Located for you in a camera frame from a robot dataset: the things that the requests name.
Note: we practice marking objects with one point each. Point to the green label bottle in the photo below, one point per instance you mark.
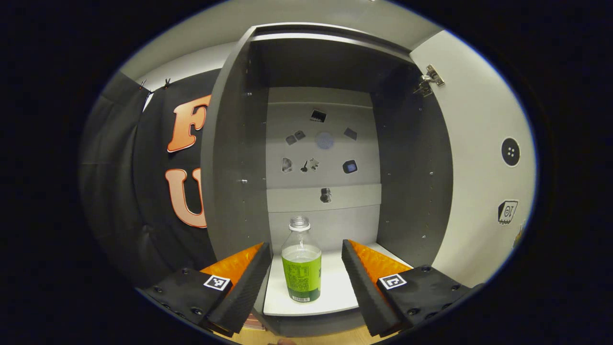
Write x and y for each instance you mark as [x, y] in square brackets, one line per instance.
[301, 278]

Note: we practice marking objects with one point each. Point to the row of black cloth clips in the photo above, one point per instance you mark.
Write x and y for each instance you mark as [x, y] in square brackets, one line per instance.
[167, 84]

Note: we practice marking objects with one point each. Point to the black backdrop cloth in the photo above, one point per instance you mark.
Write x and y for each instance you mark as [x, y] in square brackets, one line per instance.
[119, 191]

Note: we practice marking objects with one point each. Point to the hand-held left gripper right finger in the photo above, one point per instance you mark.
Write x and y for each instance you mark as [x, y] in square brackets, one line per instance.
[368, 302]

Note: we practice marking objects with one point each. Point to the white cabinet shelf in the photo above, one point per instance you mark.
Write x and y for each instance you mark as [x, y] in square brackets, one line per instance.
[335, 287]

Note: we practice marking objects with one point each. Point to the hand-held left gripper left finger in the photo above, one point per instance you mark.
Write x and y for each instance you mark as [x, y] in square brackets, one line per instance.
[239, 297]

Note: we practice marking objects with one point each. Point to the silver door hinge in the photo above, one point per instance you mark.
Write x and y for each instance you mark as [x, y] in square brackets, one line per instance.
[433, 75]

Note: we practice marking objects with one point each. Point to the dark grey cabinet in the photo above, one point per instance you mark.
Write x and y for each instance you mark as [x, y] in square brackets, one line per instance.
[234, 167]

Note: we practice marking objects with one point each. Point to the white cabinet door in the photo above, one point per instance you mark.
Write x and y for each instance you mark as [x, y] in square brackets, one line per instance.
[479, 143]

